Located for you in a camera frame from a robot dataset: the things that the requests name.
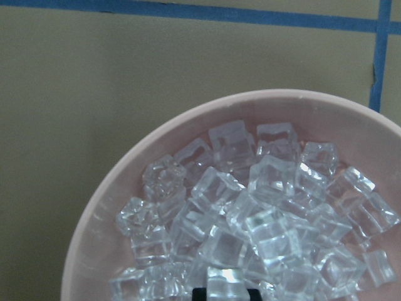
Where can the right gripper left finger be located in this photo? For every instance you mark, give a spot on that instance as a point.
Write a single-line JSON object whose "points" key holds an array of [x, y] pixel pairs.
{"points": [[199, 294]]}

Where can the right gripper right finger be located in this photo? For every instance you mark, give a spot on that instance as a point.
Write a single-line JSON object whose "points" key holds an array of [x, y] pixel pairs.
{"points": [[254, 294]]}

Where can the pile of clear ice cubes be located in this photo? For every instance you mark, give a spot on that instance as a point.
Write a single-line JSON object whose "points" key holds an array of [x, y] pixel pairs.
{"points": [[264, 211]]}

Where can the pink bowl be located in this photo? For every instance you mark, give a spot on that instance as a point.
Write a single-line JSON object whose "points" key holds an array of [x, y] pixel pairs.
{"points": [[366, 139]]}

